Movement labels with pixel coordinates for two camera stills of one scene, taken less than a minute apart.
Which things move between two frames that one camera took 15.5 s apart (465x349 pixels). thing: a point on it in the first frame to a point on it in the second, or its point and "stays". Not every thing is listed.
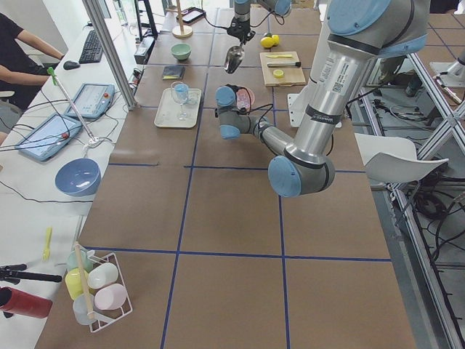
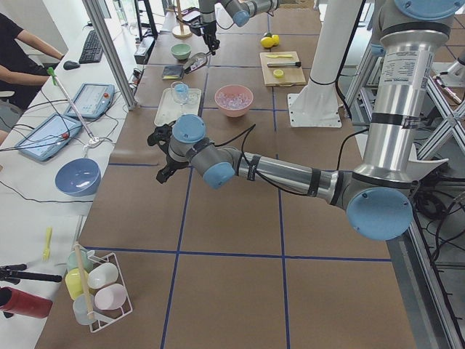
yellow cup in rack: (73, 283) stays
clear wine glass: (179, 93) stays
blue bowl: (78, 177) stays
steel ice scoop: (233, 59) to (195, 61)
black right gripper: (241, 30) to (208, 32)
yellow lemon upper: (276, 39) stays
